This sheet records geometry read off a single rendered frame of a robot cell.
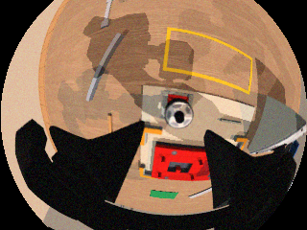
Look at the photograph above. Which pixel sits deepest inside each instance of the green flat rectangular mat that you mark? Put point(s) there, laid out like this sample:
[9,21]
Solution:
[167,195]

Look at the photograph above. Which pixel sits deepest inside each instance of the thin brown rod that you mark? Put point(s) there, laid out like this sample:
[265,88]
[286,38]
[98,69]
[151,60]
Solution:
[109,122]

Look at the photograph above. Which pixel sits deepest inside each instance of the yellow rectangular outline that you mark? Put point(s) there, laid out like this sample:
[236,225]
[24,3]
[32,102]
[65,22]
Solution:
[198,74]

